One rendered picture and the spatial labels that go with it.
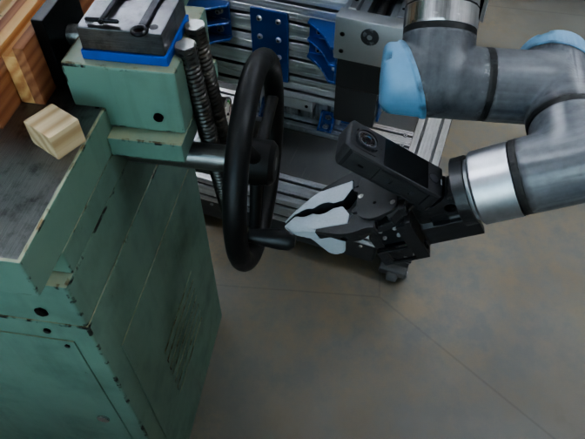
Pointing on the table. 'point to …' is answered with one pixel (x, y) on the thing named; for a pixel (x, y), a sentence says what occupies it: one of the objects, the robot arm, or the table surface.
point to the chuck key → (104, 15)
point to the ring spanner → (144, 20)
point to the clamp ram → (57, 32)
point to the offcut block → (55, 131)
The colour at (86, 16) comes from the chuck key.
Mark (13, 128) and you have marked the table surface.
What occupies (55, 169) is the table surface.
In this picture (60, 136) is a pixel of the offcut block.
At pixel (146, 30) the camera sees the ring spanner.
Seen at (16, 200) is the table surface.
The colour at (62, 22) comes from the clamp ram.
